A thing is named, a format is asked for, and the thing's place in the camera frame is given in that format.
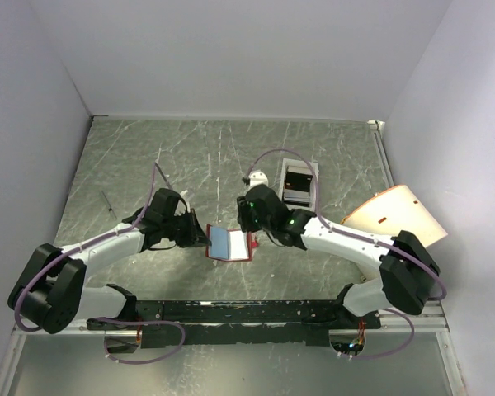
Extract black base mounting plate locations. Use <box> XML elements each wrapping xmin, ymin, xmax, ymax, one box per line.
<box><xmin>86</xmin><ymin>299</ymin><xmax>383</xmax><ymax>350</ymax></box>

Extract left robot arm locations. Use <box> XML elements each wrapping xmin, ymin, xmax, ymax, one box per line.
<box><xmin>7</xmin><ymin>188</ymin><xmax>210</xmax><ymax>334</ymax></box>

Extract red leather card holder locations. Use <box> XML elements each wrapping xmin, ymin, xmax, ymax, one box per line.
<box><xmin>205</xmin><ymin>224</ymin><xmax>258</xmax><ymax>262</ymax></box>

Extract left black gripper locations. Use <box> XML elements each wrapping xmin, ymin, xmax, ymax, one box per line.
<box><xmin>162</xmin><ymin>207</ymin><xmax>211</xmax><ymax>248</ymax></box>

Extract small grey metal rod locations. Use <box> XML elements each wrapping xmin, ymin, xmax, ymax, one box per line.
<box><xmin>100</xmin><ymin>191</ymin><xmax>117</xmax><ymax>220</ymax></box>

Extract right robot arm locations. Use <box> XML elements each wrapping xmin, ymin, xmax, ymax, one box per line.
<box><xmin>237</xmin><ymin>184</ymin><xmax>441</xmax><ymax>328</ymax></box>

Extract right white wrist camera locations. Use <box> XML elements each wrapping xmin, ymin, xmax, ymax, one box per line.
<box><xmin>242</xmin><ymin>170</ymin><xmax>268</xmax><ymax>188</ymax></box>

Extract white orange lamp shade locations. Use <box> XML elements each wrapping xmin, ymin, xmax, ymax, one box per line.
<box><xmin>341</xmin><ymin>185</ymin><xmax>448</xmax><ymax>248</ymax></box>

